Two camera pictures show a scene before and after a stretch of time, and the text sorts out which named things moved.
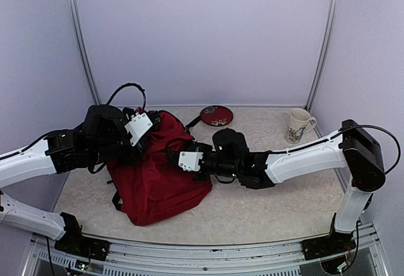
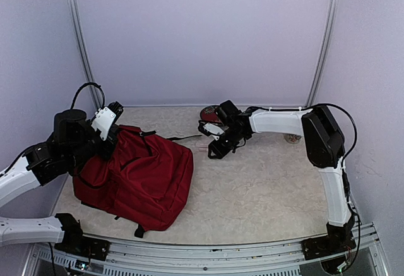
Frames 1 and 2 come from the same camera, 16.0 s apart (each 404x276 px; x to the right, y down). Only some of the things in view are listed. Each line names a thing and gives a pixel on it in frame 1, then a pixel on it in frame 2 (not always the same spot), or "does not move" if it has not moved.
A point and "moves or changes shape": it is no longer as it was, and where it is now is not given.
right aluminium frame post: (334, 8) does not move
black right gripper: (199, 179) -> (221, 151)
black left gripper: (130, 157) -> (105, 152)
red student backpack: (149, 186) moves or changes shape
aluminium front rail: (128, 256) does not move
